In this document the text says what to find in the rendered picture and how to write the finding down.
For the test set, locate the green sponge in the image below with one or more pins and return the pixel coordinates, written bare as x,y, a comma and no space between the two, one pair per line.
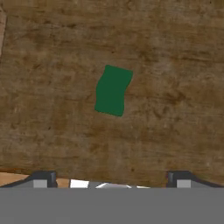
112,90

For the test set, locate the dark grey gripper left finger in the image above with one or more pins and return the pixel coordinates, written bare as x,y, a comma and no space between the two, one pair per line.
43,176

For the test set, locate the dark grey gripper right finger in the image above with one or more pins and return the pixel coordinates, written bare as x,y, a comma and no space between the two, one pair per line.
179,176

